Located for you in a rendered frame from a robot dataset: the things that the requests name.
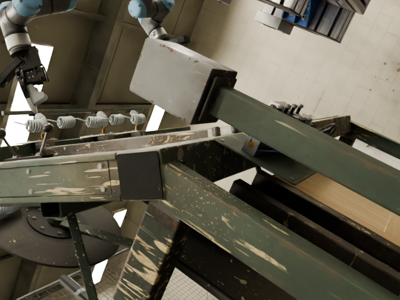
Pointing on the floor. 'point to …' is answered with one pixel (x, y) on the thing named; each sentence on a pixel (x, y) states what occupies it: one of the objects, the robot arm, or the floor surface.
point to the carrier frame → (259, 241)
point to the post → (309, 147)
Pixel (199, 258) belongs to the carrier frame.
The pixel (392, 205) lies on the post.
